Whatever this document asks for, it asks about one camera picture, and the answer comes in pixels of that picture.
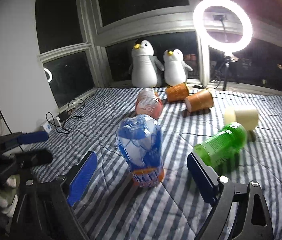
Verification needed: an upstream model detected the blue label plastic bottle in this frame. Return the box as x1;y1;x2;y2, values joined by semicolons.
116;114;164;188

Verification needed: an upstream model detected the cream paper cup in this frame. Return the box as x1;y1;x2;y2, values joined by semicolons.
223;106;259;131

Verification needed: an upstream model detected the near brown paper cup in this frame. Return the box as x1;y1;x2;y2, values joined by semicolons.
184;89;214;113

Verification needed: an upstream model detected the brown paper cup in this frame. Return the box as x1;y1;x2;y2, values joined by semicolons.
184;89;214;113
165;82;189;102

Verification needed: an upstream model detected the far brown paper cup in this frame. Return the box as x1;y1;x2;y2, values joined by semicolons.
165;82;189;102

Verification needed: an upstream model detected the white power strip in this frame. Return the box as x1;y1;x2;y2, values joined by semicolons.
41;117;62;133

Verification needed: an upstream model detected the green plastic bottle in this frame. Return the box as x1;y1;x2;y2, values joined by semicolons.
193;122;248;175

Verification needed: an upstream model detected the black power adapter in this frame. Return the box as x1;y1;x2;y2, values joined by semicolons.
57;111;70;122

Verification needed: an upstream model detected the orange pink plastic bottle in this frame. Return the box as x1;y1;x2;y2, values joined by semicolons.
135;88;163;119

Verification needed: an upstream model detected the small plush penguin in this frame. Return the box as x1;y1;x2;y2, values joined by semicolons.
163;49;193;86

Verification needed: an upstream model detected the black light tripod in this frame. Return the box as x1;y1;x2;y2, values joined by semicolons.
210;55;239;91

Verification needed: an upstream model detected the large plush penguin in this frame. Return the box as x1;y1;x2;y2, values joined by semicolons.
129;38;164;88

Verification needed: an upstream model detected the white ring light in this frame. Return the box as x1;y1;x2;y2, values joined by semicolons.
193;0;253;54

